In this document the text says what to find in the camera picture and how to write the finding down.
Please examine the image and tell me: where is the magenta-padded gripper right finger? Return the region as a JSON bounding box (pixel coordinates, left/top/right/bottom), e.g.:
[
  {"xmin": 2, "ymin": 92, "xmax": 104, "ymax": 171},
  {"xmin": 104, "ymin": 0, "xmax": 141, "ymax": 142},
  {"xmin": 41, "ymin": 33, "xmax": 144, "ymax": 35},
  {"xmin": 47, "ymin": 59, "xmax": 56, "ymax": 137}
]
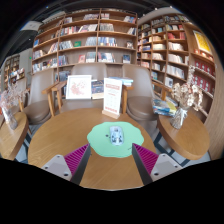
[{"xmin": 131, "ymin": 143, "xmax": 185, "ymax": 186}]

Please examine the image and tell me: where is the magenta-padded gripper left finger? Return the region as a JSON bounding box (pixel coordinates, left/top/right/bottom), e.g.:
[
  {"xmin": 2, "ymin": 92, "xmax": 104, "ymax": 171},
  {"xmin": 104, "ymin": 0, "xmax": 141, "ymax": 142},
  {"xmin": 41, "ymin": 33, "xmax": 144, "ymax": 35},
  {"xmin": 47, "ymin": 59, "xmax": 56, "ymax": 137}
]
[{"xmin": 40, "ymin": 143, "xmax": 92, "ymax": 186}]

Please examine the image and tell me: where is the green mouse pad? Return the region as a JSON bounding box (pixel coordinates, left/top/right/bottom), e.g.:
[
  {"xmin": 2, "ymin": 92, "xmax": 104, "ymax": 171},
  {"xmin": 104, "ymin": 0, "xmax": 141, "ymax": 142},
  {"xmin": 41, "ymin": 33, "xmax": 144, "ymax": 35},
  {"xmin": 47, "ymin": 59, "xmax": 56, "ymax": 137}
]
[{"xmin": 86, "ymin": 120, "xmax": 145, "ymax": 159}]

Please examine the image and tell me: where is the round wooden side table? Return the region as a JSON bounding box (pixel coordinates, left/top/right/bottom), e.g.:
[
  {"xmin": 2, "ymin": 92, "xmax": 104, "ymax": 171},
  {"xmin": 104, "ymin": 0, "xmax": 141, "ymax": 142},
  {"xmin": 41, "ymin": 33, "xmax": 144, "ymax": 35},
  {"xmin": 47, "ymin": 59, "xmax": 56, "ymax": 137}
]
[
  {"xmin": 0, "ymin": 111, "xmax": 30, "ymax": 162},
  {"xmin": 153, "ymin": 111, "xmax": 211, "ymax": 164}
]

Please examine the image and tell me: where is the beige wooden armchair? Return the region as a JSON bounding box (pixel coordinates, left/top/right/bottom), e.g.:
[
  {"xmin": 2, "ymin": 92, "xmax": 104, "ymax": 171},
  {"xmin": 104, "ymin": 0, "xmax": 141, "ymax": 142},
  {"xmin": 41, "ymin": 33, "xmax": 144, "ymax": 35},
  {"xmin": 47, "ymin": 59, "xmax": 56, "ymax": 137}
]
[
  {"xmin": 41, "ymin": 62, "xmax": 129, "ymax": 114},
  {"xmin": 19, "ymin": 68, "xmax": 64, "ymax": 126},
  {"xmin": 121, "ymin": 63, "xmax": 174, "ymax": 123}
]

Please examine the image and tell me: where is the pile of colourful magazines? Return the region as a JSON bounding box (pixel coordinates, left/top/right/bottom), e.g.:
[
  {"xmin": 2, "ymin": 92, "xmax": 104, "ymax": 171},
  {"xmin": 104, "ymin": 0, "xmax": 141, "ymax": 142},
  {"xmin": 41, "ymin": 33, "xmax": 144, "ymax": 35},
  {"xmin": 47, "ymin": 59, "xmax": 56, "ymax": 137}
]
[{"xmin": 151, "ymin": 96, "xmax": 179, "ymax": 118}]

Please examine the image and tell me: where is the white and red sign stand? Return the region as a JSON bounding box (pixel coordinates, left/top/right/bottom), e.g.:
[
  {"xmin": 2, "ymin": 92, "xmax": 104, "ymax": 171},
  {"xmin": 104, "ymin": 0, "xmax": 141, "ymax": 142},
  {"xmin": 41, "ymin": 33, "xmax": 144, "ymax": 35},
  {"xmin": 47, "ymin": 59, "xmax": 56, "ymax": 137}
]
[{"xmin": 101, "ymin": 77, "xmax": 124, "ymax": 120}]

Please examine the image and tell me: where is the white framed flower picture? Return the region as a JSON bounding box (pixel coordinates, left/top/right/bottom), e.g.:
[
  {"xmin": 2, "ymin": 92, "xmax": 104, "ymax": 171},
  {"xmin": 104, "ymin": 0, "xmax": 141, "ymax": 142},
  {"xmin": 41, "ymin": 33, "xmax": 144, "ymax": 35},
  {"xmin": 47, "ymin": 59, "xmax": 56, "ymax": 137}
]
[{"xmin": 65, "ymin": 74, "xmax": 93, "ymax": 101}]

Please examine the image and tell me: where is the dark cover book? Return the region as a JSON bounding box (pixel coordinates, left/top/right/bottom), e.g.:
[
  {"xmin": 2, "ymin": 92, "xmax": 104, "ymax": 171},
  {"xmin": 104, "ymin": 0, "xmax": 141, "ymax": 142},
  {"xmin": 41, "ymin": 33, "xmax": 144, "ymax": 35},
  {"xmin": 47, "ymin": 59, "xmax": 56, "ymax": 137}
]
[{"xmin": 90, "ymin": 79, "xmax": 105, "ymax": 100}]

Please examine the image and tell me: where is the blue book stack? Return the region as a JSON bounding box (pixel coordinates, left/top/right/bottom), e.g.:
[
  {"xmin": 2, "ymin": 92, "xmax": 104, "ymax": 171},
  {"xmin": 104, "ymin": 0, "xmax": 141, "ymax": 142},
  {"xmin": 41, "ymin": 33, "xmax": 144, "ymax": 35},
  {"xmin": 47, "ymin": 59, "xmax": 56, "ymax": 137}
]
[{"xmin": 108, "ymin": 76, "xmax": 134, "ymax": 87}]

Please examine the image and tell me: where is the small distant bookshelf unit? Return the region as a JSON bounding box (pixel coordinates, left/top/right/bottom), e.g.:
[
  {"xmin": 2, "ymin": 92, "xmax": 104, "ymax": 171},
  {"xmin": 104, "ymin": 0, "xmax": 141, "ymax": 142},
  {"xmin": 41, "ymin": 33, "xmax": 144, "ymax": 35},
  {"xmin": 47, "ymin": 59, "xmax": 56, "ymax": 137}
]
[{"xmin": 1, "ymin": 54, "xmax": 27, "ymax": 89}]

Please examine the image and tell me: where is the curved wooden bookshelf unit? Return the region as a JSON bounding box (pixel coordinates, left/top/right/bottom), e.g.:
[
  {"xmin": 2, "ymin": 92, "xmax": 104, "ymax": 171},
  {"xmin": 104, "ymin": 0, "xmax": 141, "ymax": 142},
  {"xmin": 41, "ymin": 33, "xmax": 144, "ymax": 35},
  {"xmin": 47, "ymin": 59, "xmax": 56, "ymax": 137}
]
[{"xmin": 136, "ymin": 13, "xmax": 224, "ymax": 118}]

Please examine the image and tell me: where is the wide wooden bookshelf unit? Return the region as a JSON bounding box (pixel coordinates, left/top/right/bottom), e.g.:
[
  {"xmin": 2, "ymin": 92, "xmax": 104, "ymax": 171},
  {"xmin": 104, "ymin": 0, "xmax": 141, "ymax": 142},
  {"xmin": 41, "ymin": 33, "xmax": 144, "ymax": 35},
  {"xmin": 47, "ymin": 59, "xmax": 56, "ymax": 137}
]
[{"xmin": 31, "ymin": 8, "xmax": 138, "ymax": 76}]

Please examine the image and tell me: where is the white hanging ceiling sign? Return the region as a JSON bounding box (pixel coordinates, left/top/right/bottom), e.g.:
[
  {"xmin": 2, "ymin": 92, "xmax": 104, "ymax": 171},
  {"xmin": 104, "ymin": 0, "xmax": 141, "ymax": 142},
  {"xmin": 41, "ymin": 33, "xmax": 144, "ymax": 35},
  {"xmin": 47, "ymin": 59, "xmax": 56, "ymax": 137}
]
[{"xmin": 19, "ymin": 20, "xmax": 43, "ymax": 33}]

